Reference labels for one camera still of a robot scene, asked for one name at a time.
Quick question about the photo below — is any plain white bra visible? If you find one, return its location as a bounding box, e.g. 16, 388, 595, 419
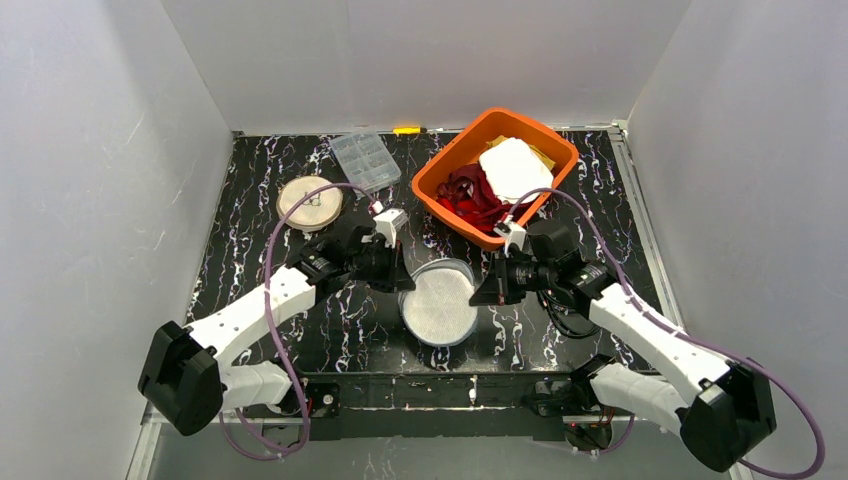
478, 137, 554, 204

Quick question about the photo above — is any clear plastic compartment box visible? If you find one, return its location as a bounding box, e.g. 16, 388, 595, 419
329, 131, 401, 194

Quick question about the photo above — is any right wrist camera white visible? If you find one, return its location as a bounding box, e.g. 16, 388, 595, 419
494, 221, 527, 257

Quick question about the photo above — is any dark maroon bra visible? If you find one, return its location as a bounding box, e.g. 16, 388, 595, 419
436, 163, 501, 214

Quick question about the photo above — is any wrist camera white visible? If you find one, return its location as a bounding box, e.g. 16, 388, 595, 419
373, 208, 409, 248
494, 221, 527, 257

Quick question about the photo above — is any purple cable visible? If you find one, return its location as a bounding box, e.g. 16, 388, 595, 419
218, 182, 382, 462
506, 188, 827, 480

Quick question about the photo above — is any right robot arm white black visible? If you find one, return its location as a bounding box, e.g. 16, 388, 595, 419
469, 218, 777, 472

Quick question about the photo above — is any orange plastic bin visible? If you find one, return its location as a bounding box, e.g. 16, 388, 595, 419
411, 107, 579, 251

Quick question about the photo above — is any yellow bra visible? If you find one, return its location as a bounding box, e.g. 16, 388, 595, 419
487, 135, 556, 171

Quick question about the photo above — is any grey-trim mesh laundry bag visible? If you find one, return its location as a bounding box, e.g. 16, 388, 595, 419
398, 258, 478, 348

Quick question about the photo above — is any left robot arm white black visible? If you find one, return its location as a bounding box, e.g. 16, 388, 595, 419
137, 226, 415, 436

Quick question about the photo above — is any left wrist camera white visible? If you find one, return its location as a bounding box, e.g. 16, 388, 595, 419
373, 208, 409, 248

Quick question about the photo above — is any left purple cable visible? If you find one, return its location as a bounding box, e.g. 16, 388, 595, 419
218, 182, 382, 462

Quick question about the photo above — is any red bra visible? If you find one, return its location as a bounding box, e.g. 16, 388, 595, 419
437, 197, 512, 233

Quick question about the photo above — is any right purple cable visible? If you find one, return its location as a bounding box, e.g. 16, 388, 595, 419
506, 188, 827, 480

